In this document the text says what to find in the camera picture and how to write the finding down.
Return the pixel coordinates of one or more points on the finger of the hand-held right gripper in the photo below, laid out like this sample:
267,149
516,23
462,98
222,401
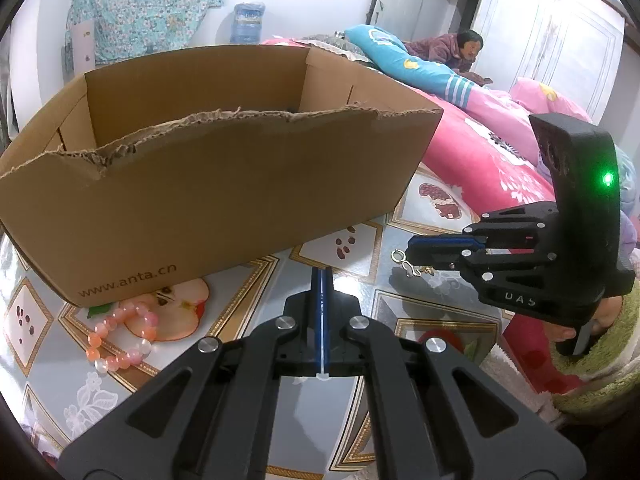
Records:
475,262
450,242

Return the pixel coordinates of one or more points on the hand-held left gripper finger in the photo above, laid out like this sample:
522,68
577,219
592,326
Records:
327,320
316,310

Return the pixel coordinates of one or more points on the brown cardboard box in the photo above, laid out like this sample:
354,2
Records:
225,200

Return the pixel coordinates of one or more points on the person's right hand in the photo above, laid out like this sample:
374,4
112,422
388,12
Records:
607,315

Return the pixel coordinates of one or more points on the fruit print tablecloth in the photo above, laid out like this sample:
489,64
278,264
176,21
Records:
250,300

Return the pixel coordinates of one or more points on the pink floral blanket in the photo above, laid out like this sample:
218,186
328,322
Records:
475,145

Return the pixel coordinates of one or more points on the pink pillow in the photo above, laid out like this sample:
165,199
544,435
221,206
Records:
550,97

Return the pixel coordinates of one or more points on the blue patterned pillow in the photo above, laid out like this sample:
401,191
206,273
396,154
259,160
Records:
415,67

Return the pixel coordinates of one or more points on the white wardrobe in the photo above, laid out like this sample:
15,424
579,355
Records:
550,35

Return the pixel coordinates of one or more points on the grey lace cushion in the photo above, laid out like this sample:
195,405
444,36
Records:
340,47

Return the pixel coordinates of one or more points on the blue water bottle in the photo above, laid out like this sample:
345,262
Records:
247,22

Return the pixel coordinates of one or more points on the teal floral hanging cloth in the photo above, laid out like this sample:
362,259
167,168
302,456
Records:
140,5

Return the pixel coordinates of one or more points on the white narrow board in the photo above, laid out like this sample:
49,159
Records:
82,45

